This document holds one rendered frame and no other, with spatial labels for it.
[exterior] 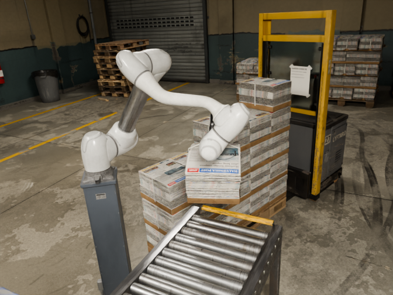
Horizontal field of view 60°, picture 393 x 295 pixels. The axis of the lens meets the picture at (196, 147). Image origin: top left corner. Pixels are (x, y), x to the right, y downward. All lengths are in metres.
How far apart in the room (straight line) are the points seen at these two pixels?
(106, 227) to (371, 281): 1.94
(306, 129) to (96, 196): 2.31
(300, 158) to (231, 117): 2.40
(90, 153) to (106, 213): 0.40
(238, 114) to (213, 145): 0.17
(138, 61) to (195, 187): 0.70
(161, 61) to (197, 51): 8.04
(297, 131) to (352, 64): 3.68
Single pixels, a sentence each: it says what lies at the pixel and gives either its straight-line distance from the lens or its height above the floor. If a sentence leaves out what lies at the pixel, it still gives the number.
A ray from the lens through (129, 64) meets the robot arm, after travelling 1.67.
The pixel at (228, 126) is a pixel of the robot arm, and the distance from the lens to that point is 1.46.
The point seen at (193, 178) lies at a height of 1.10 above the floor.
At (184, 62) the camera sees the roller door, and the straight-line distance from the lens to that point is 10.07.
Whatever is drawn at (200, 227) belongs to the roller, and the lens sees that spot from 1.91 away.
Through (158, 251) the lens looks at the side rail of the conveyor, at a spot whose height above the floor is 0.80.
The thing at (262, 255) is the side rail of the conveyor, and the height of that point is 0.80.
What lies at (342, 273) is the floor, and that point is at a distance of 2.95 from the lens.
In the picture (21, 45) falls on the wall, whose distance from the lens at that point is 9.54.
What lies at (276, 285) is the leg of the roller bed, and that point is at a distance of 2.12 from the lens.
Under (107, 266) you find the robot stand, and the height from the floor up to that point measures 0.39.
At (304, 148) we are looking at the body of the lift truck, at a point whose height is 0.50.
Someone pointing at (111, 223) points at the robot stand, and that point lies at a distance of 2.21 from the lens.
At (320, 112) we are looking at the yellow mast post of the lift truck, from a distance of 3.36.
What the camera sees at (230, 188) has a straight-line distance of 1.79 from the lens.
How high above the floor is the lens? 1.89
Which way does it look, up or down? 22 degrees down
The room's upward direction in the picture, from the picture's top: 3 degrees counter-clockwise
